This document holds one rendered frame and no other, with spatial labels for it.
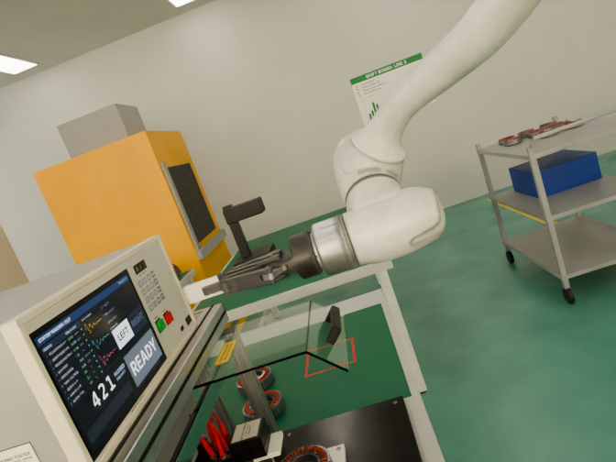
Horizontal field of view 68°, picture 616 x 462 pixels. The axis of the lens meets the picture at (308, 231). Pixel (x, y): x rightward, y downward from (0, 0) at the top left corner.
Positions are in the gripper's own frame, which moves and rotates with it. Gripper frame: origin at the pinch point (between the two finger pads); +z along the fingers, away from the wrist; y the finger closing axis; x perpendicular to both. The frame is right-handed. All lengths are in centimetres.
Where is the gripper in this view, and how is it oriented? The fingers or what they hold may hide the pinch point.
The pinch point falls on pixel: (204, 289)
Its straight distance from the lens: 80.7
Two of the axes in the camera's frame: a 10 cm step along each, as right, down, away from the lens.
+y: 0.4, -2.0, 9.8
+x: -3.4, -9.2, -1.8
